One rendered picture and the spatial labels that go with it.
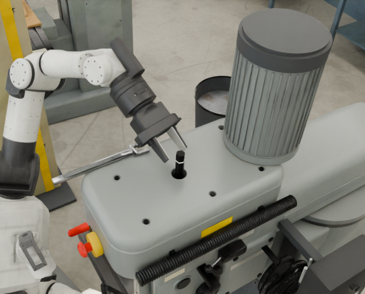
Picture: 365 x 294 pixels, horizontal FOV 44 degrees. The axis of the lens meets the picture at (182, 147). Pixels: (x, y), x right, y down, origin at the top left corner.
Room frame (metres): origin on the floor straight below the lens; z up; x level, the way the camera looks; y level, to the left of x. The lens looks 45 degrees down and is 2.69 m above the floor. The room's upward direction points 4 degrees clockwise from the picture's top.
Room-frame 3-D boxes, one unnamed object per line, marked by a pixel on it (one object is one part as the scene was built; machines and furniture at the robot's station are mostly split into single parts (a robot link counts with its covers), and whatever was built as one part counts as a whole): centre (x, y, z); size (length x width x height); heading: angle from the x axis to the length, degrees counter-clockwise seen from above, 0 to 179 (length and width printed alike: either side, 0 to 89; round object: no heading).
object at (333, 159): (1.01, -0.41, 1.66); 0.80 x 0.23 x 0.20; 124
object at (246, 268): (0.84, -0.16, 1.47); 0.24 x 0.19 x 0.26; 34
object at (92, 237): (0.60, 0.19, 1.76); 0.06 x 0.02 x 0.06; 34
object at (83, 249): (0.59, 0.21, 1.76); 0.04 x 0.03 x 0.04; 34
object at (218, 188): (0.74, -0.01, 1.81); 0.47 x 0.26 x 0.16; 124
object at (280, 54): (0.87, -0.20, 2.05); 0.20 x 0.20 x 0.32
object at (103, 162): (0.74, 0.19, 1.89); 0.24 x 0.04 x 0.01; 125
